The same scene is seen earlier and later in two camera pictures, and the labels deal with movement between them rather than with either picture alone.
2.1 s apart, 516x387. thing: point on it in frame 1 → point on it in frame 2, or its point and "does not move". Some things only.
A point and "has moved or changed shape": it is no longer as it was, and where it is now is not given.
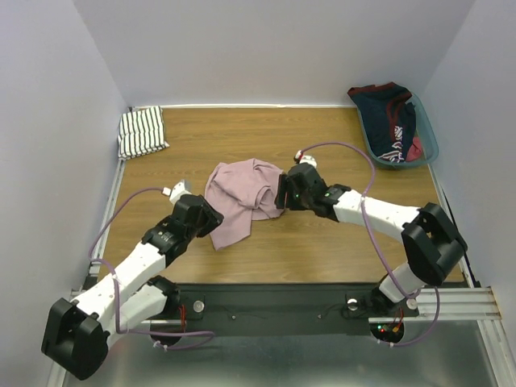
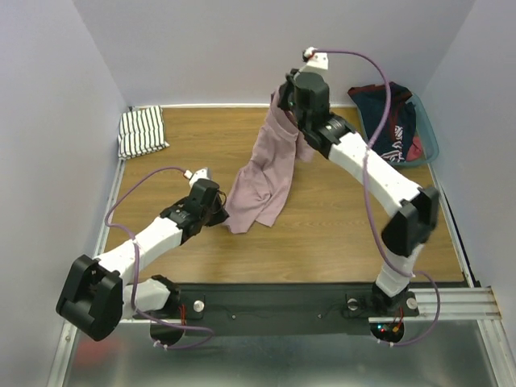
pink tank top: (241, 192) has moved or changed shape
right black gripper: (283, 193) → (286, 97)
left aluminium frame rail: (88, 276) does not move
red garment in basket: (415, 151) does not move
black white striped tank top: (141, 131) does not move
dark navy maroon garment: (389, 116) does not move
